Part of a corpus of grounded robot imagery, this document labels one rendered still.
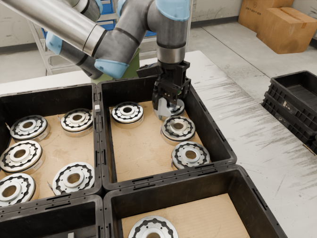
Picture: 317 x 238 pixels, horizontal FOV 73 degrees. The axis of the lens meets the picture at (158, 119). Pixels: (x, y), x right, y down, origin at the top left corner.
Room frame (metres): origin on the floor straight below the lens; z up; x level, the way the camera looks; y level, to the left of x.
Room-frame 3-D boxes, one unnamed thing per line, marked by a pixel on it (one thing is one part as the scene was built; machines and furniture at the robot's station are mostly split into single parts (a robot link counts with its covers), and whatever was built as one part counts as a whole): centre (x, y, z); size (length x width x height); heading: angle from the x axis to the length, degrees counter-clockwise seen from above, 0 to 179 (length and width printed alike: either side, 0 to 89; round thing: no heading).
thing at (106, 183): (0.44, 0.01, 0.92); 0.40 x 0.30 x 0.02; 14
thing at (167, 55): (0.53, -0.03, 1.07); 0.08 x 0.08 x 0.05
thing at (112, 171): (0.44, 0.01, 0.87); 0.40 x 0.30 x 0.11; 14
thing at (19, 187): (0.24, 0.34, 0.86); 0.05 x 0.05 x 0.01
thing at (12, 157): (0.35, 0.37, 0.86); 0.05 x 0.05 x 0.01
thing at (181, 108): (0.56, -0.04, 0.86); 0.10 x 0.10 x 0.01
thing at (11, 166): (0.35, 0.37, 0.86); 0.10 x 0.10 x 0.01
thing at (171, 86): (0.52, -0.04, 0.99); 0.09 x 0.08 x 0.12; 52
